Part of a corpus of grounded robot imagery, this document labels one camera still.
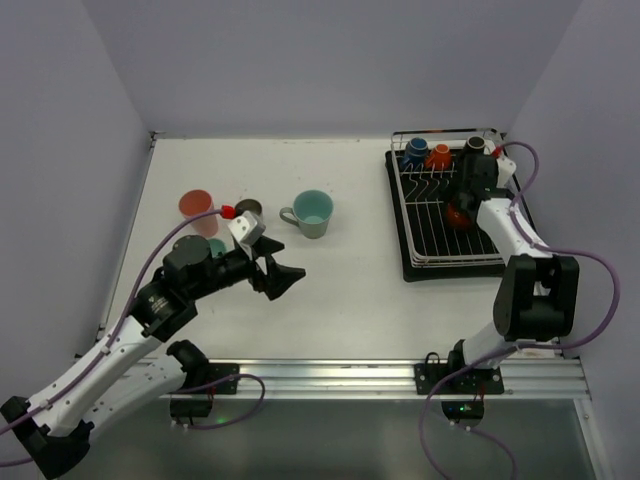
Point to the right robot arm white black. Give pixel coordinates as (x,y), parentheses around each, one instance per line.
(536,298)

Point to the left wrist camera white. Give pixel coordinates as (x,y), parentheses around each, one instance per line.
(245,229)

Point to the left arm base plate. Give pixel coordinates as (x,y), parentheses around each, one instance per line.
(211,379)

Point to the orange cup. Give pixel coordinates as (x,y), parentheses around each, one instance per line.
(440,158)

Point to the black drip tray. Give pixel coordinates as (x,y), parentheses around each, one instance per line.
(430,249)

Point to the aluminium mounting rail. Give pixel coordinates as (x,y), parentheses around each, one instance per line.
(523,379)

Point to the black cup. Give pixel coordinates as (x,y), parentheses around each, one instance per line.
(474,145)

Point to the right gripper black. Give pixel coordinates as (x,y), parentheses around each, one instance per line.
(473,181)

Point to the steel cup with cork base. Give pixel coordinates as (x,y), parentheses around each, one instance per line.
(249,205)

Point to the pink plastic cup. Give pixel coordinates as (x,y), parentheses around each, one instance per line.
(196,202)

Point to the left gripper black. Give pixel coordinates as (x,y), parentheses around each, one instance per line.
(260,272)

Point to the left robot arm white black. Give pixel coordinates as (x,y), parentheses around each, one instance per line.
(138,360)

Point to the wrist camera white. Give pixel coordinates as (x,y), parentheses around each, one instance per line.
(245,229)
(506,167)

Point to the wire dish rack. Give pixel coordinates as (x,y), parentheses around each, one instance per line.
(454,138)

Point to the pale green mug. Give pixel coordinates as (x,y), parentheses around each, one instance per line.
(217,247)
(310,212)

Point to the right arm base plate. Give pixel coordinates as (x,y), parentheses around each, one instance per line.
(457,381)

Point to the blue cup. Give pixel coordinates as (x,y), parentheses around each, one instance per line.
(415,153)

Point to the red glazed round cup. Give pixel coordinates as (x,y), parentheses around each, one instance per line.
(457,220)

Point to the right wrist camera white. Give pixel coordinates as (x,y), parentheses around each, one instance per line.
(506,167)

